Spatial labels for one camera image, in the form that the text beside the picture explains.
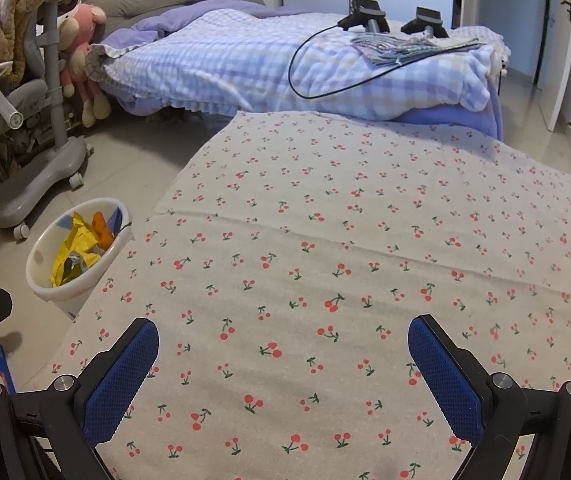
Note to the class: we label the orange scrap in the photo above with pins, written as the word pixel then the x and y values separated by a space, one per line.
pixel 101 227

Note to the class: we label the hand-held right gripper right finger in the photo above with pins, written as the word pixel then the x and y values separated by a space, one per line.
pixel 443 380

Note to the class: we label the cherry print tablecloth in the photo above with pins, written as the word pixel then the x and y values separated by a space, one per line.
pixel 315 220

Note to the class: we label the blue flat board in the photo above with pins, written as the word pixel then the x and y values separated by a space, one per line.
pixel 2 365

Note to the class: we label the grey wheeled chair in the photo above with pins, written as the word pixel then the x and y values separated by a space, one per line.
pixel 40 185

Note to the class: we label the white blue patterned waste bin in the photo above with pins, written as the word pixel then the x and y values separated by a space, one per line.
pixel 45 280

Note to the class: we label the yellow packet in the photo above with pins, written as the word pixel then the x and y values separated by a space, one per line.
pixel 77 245

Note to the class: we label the checked ruffled pillow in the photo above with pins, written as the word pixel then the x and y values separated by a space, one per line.
pixel 115 62

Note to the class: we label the striped cloth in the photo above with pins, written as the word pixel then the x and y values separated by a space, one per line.
pixel 395 47

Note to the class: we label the blue plaid duvet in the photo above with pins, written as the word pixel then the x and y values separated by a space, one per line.
pixel 225 60

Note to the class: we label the black clamp device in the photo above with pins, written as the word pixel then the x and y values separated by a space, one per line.
pixel 365 12
pixel 425 20

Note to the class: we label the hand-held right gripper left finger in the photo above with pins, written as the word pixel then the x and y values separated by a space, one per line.
pixel 125 375

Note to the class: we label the brown fleece blanket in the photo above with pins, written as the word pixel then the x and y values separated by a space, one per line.
pixel 20 5

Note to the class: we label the lavender blanket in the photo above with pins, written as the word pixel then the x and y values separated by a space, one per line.
pixel 445 120

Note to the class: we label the pink plush doll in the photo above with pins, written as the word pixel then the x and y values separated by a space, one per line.
pixel 85 17

